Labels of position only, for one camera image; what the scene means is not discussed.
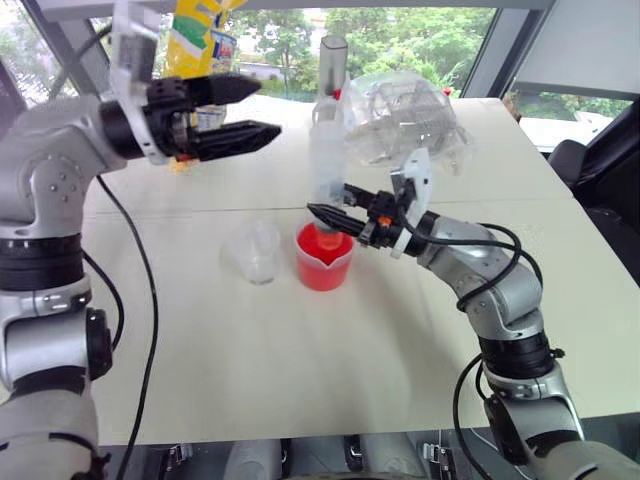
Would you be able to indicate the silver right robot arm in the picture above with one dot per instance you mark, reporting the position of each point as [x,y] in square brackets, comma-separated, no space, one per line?
[505,300]

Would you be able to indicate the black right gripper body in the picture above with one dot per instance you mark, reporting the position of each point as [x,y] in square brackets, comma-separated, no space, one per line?
[382,220]

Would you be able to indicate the cup of red liquid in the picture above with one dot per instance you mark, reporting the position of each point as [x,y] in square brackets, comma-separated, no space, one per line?
[322,270]

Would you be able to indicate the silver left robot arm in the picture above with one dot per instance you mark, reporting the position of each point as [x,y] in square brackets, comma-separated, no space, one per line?
[45,165]

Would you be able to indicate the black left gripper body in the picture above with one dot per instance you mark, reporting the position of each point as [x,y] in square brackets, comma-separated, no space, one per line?
[167,117]

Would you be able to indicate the large clear plastic syringe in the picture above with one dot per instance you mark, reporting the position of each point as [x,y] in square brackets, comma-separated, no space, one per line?
[326,150]

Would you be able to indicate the grey rounded shape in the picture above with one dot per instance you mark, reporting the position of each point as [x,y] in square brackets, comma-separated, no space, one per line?
[255,460]

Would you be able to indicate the black chair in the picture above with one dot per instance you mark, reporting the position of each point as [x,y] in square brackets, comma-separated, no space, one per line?
[600,150]

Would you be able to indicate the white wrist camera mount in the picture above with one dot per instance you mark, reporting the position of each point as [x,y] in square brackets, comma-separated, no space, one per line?
[131,50]
[419,172]

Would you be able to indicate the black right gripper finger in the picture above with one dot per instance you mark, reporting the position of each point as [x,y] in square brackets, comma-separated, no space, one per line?
[337,221]
[357,195]

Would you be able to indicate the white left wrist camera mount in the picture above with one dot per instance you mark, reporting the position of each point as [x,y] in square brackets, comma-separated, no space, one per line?
[131,50]

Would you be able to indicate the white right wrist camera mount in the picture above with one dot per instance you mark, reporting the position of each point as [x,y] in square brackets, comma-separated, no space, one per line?
[419,172]

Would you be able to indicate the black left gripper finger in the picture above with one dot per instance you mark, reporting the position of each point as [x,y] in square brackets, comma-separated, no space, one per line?
[235,137]
[225,89]

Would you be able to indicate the empty clear plastic cup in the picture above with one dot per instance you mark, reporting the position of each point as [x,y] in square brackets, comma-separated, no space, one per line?
[257,255]

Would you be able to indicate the yellow snack bag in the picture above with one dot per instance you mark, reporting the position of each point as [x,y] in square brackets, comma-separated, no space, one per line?
[195,45]

